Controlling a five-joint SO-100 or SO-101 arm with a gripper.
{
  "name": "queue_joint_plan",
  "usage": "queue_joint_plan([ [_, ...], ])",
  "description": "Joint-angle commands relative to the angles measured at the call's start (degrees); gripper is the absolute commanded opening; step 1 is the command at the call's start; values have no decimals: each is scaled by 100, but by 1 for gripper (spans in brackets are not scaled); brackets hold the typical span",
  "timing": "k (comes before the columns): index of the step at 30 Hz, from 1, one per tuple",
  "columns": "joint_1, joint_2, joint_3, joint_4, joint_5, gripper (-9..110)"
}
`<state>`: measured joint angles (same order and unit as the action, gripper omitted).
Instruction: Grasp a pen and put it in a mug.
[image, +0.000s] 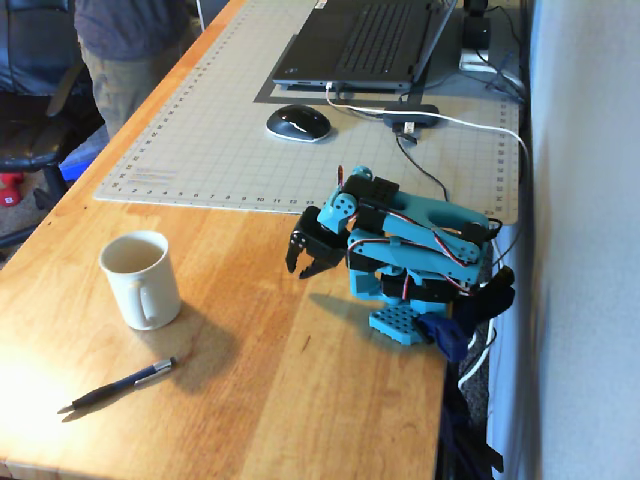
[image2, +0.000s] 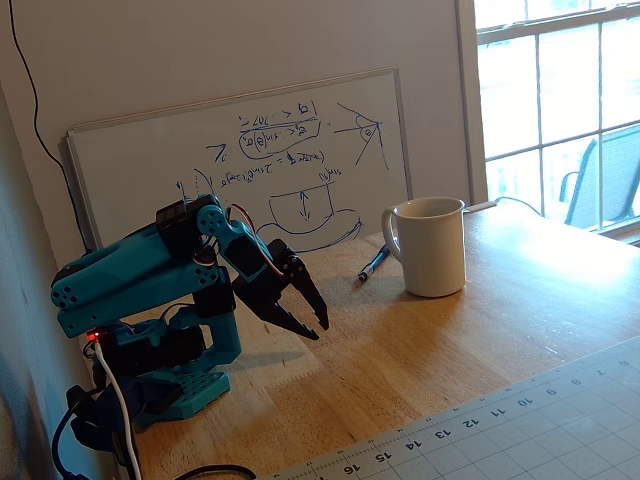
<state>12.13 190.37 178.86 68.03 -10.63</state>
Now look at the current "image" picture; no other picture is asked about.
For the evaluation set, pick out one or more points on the black computer mouse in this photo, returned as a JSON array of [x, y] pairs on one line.
[[299, 122]]

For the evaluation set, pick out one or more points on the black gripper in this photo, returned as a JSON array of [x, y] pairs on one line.
[[314, 246]]

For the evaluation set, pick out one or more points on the red dumbbell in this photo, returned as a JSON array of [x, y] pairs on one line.
[[9, 192]]

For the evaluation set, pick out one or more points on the black usb hub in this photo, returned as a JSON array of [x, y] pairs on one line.
[[411, 115]]

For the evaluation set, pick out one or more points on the dark blue silver pen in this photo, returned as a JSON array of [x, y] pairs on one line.
[[117, 385]]

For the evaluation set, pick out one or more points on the blue black spring clamp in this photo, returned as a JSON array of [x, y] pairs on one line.
[[445, 335]]

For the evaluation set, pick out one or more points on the blue plastic bin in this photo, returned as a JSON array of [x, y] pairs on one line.
[[82, 157]]

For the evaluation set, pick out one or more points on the white ceramic mug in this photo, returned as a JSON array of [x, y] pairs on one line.
[[150, 287]]

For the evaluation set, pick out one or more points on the black office chair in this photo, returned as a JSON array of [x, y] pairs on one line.
[[30, 145]]

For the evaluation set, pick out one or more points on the standing person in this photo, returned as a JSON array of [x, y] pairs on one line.
[[125, 30]]

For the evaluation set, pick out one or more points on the black device on silver stand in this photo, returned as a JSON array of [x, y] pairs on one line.
[[476, 30]]

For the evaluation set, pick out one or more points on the grey gridded cutting mat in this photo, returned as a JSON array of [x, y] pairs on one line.
[[210, 150]]

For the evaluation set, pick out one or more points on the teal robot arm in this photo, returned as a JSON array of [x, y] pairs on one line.
[[415, 207]]

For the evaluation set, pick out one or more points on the dark grey laptop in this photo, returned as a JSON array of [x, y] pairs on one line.
[[370, 40]]

